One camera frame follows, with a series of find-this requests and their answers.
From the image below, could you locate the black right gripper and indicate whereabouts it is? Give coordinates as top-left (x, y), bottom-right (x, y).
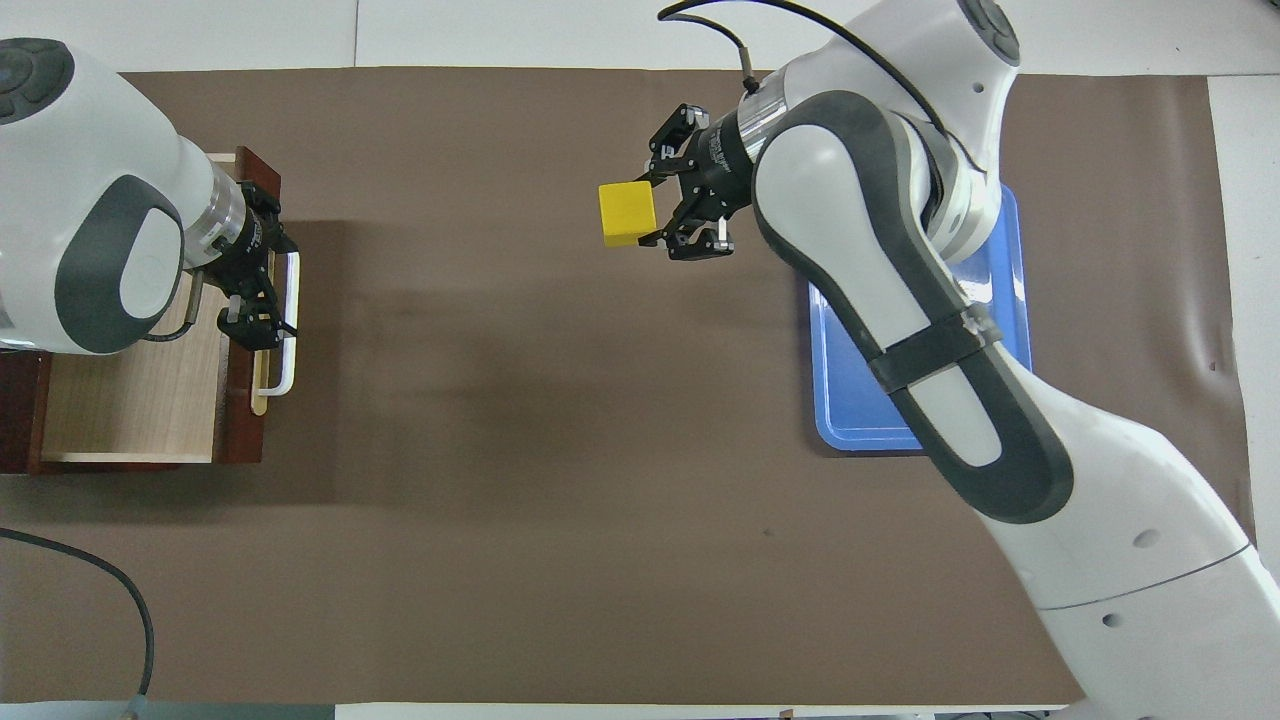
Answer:
top-left (640, 102), bottom-right (761, 263)

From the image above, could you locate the black velcro cable strap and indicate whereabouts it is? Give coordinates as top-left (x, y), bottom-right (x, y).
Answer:
top-left (868, 305), bottom-right (1004, 396)

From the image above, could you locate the dark wooden drawer cabinet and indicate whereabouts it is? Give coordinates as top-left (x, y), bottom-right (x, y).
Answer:
top-left (0, 350), bottom-right (51, 476)

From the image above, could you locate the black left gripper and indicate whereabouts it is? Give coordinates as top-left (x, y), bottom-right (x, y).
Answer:
top-left (205, 180), bottom-right (301, 351)

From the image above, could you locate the brown paper table mat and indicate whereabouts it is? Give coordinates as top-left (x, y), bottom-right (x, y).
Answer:
top-left (0, 67), bottom-right (1263, 706)

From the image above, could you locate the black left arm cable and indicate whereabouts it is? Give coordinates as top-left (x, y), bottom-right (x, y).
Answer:
top-left (0, 270), bottom-right (207, 703)

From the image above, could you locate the yellow cube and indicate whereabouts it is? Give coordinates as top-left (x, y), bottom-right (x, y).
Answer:
top-left (598, 181), bottom-right (659, 249)

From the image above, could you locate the blue plastic tray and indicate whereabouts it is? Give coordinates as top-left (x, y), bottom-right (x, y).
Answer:
top-left (808, 183), bottom-right (1033, 453)

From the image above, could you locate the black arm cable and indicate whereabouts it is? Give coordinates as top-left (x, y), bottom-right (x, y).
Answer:
top-left (658, 0), bottom-right (986, 181)
top-left (0, 270), bottom-right (207, 703)

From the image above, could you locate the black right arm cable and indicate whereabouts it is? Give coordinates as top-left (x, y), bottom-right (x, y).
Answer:
top-left (658, 0), bottom-right (986, 181)

